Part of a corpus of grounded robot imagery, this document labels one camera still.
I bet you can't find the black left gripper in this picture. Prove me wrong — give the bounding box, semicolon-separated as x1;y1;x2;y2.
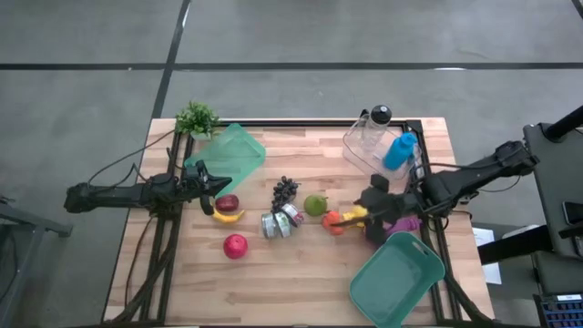
182;160;233;218

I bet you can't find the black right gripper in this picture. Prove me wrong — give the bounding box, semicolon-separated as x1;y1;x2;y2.
330;173;429;247

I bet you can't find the yellow plastic bottle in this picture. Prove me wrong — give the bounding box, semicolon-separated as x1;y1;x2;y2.
341;204;370;229

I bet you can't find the purple plastic bottle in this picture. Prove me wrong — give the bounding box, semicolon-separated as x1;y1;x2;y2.
384;216;423;238

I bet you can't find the green apple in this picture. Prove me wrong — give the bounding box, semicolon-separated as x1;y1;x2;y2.
303;194;330;218

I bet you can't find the bright red round toy fruit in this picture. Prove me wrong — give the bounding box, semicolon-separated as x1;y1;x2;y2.
222;233;250;261

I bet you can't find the blue plastic bottle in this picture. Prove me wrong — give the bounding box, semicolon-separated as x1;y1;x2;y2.
383;131;419;172

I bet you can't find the dark toy grape bunch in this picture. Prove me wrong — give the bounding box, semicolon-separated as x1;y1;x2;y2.
271;175;301;213

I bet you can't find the teal plastic bin with handle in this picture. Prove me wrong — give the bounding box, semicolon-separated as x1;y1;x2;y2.
349;231;446;328

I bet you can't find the clear bottle with black cap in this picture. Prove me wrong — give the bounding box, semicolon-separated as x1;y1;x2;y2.
358;104;394;156

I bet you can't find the dark red toy apple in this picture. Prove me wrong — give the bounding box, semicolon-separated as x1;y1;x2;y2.
214;194;240;213

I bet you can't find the yellow toy banana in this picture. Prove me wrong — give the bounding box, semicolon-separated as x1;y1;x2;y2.
210;200;246;225

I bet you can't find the translucent light green bin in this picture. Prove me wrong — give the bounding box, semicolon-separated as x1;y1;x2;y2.
184;122;268;198

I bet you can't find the clear plastic bin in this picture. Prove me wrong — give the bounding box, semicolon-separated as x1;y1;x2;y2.
342;118;424;181

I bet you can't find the tin can with red label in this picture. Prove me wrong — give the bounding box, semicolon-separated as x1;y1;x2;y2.
281;202;305;228

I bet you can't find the small green potted plant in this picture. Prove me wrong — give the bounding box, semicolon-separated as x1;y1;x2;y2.
175;100;220;140

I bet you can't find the tin can with green label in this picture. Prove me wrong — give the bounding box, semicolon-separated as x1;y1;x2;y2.
274;210;293;239

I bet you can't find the white paper sheet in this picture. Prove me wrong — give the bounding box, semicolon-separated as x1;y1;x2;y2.
471;226;503;286

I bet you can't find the black stand leg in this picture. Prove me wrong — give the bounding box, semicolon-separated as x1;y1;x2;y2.
476;225;555;266

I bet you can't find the grey metal stand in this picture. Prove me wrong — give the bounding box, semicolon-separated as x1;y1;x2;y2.
0;195;74;328

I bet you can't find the black smartphone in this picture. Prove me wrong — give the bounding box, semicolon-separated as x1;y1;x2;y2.
562;200;583;227

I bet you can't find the backlit keyboard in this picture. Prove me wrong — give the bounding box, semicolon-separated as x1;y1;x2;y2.
532;293;583;328

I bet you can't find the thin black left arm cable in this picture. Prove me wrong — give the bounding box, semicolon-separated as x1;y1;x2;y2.
86;129;179;188

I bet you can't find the black cable bundle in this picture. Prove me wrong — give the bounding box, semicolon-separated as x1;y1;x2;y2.
444;271;496;327
108;213;179;325

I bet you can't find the black camera stand pole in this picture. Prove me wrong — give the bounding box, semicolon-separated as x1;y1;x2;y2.
543;104;583;142

